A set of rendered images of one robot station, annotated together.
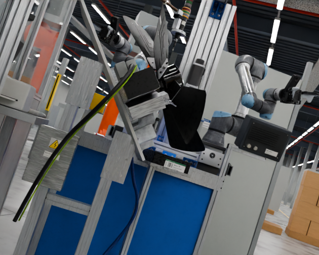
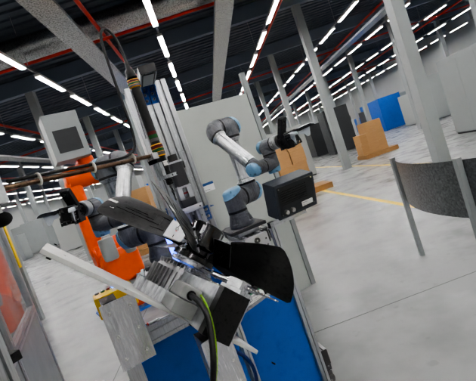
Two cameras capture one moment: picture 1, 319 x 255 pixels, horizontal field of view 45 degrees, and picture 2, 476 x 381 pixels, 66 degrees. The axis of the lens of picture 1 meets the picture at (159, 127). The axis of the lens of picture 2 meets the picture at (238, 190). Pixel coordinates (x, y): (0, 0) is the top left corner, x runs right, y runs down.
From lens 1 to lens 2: 0.73 m
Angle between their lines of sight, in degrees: 19
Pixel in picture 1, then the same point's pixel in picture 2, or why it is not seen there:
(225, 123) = (241, 199)
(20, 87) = not seen: outside the picture
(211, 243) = not seen: hidden behind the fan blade
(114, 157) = (220, 370)
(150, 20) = (57, 120)
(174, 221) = (276, 329)
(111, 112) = (88, 228)
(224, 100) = (199, 159)
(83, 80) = (125, 329)
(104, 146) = (166, 329)
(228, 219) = not seen: hidden behind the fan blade
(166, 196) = (253, 316)
